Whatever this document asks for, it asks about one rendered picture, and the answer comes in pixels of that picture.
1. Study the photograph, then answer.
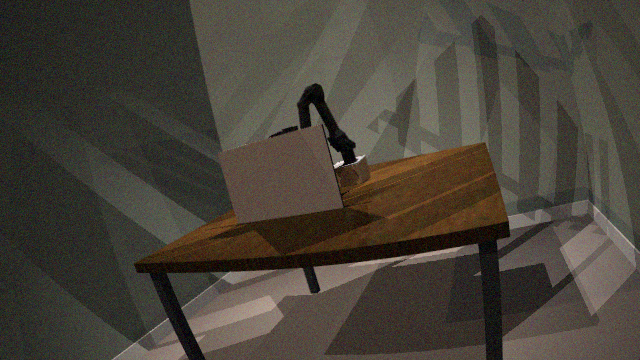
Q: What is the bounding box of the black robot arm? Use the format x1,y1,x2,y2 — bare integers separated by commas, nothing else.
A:
297,83,359,166

